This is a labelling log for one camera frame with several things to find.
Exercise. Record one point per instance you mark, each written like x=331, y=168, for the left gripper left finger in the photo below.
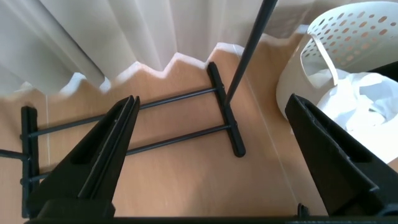
x=68, y=189

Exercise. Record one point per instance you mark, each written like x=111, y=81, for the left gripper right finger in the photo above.
x=335, y=186

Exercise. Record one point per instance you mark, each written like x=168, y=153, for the heap of clothes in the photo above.
x=357, y=109

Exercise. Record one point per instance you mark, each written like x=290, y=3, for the black clothes rack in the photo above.
x=228, y=124

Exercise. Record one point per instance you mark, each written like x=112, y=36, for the white laundry basket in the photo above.
x=357, y=34

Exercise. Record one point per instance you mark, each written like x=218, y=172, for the white curtain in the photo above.
x=140, y=31

